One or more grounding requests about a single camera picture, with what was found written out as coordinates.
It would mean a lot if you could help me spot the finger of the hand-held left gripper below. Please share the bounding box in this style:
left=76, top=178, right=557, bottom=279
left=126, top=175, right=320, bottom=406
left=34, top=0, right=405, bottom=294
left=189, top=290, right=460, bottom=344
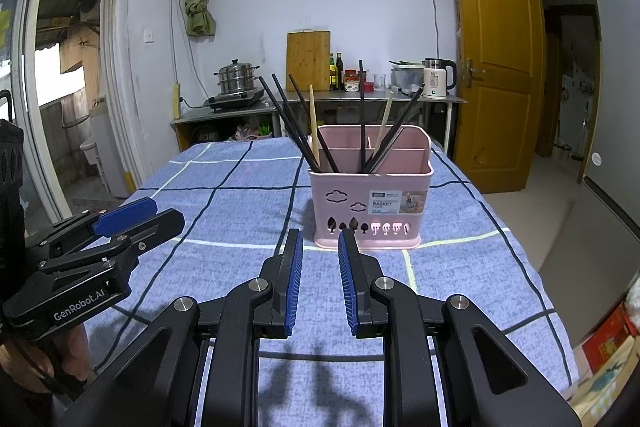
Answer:
left=40, top=207, right=186, bottom=275
left=30, top=198, right=159, bottom=258

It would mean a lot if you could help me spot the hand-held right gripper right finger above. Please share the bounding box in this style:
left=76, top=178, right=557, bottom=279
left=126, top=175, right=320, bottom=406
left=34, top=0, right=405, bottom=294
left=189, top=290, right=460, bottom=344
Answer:
left=337, top=228, right=583, bottom=427

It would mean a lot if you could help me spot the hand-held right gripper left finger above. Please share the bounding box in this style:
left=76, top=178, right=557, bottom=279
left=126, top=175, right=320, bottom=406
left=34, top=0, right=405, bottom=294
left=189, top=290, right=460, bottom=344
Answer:
left=57, top=228, right=305, bottom=427

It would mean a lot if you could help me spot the pink plastic utensil basket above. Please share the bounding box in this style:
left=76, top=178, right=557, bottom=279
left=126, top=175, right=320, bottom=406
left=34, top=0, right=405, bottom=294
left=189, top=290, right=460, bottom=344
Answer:
left=307, top=124, right=435, bottom=250

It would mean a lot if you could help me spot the grey chopstick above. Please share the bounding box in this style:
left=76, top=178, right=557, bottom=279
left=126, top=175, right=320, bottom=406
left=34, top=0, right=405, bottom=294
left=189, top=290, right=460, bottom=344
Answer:
left=367, top=127, right=406, bottom=174

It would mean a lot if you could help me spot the wooden chopstick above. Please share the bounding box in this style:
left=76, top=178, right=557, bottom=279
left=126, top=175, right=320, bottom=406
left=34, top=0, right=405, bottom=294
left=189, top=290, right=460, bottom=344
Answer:
left=374, top=90, right=395, bottom=148
left=307, top=85, right=321, bottom=164

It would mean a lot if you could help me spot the person's left forearm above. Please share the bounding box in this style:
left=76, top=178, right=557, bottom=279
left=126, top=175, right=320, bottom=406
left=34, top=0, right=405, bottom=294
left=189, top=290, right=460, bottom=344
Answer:
left=0, top=377, right=71, bottom=427

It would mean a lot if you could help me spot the person's left hand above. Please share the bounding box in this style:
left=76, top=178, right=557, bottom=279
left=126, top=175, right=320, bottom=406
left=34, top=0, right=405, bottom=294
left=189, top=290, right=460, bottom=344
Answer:
left=0, top=323, right=94, bottom=396

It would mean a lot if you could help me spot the blue checked tablecloth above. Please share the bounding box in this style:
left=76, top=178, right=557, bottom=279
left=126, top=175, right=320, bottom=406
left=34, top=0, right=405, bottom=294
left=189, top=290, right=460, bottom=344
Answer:
left=75, top=138, right=581, bottom=427

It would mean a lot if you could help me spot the white wash basin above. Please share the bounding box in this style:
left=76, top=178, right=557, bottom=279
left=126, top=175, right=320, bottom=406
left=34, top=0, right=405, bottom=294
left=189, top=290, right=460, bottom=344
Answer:
left=80, top=134, right=103, bottom=165

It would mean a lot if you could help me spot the low steel counter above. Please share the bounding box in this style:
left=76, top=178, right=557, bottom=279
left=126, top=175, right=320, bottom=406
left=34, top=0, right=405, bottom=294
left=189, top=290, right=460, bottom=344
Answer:
left=170, top=99, right=281, bottom=152

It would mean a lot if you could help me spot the black cooktop stove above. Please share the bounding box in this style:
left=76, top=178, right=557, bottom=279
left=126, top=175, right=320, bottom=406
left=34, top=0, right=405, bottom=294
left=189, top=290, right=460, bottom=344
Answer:
left=204, top=89, right=266, bottom=112

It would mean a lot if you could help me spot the steel steamer pot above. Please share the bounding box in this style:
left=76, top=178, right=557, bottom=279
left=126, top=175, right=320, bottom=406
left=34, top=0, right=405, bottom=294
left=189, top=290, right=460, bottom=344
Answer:
left=214, top=60, right=261, bottom=96

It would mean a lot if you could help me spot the tall steel counter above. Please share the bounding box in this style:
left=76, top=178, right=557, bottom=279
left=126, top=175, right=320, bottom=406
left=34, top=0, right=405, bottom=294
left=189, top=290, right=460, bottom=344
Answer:
left=265, top=87, right=468, bottom=142

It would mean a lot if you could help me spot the glass sliding door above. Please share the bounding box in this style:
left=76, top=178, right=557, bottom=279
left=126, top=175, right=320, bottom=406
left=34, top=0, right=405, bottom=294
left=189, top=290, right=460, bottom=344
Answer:
left=0, top=0, right=71, bottom=228

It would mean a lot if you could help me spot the white electric kettle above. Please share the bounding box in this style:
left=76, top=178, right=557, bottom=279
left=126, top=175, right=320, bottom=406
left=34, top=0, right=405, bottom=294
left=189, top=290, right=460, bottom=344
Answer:
left=422, top=58, right=458, bottom=99

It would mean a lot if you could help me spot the bamboo cutting board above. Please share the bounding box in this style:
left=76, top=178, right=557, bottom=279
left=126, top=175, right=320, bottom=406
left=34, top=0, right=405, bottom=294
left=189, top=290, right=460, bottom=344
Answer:
left=286, top=30, right=332, bottom=92

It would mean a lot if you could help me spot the grey refrigerator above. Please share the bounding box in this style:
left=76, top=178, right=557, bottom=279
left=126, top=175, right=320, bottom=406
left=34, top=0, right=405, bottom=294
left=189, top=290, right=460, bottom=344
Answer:
left=537, top=0, right=640, bottom=348

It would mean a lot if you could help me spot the red cardboard box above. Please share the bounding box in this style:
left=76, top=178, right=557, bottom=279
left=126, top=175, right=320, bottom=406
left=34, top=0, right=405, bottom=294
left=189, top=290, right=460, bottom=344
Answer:
left=582, top=302, right=640, bottom=373

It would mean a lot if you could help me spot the pale printed box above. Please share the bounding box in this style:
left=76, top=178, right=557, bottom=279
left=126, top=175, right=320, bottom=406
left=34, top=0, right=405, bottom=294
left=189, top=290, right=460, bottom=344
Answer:
left=570, top=342, right=638, bottom=418

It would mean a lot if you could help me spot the yellow wooden door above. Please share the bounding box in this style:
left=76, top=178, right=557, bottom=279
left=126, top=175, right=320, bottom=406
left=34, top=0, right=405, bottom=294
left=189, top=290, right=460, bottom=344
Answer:
left=447, top=0, right=546, bottom=194

